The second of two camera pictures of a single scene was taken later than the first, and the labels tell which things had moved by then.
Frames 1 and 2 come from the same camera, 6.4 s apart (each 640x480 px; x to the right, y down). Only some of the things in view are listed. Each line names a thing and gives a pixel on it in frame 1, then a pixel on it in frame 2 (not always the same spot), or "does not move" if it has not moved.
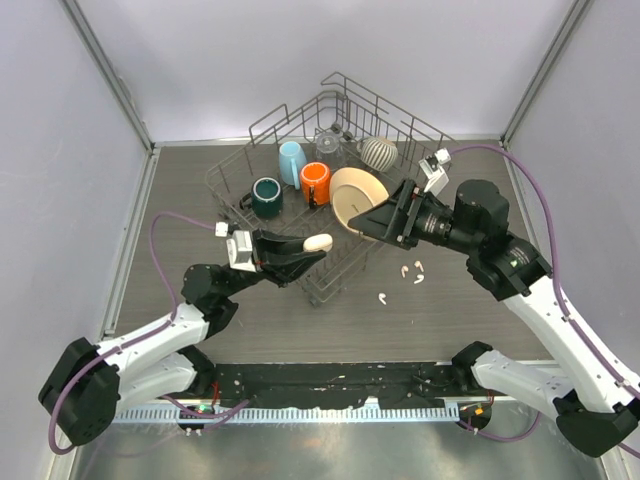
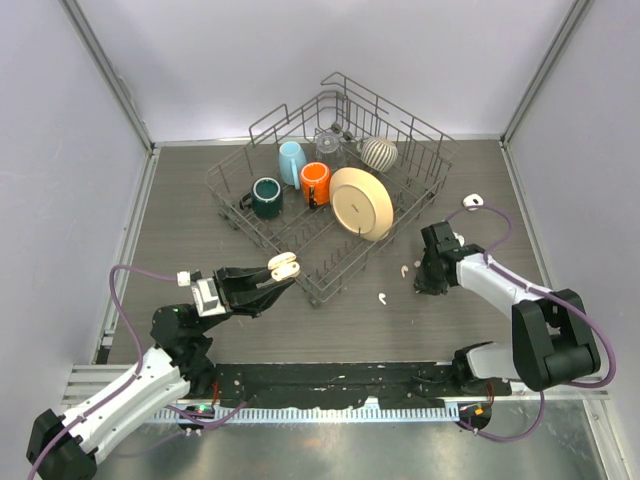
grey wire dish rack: x=312 y=165 does not move
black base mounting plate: x=424 y=384 does not move
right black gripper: x=395 y=220 to x=422 y=283
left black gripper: x=280 y=258 to x=240 y=293
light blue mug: x=292 y=161 does not move
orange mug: x=315 y=178 does not move
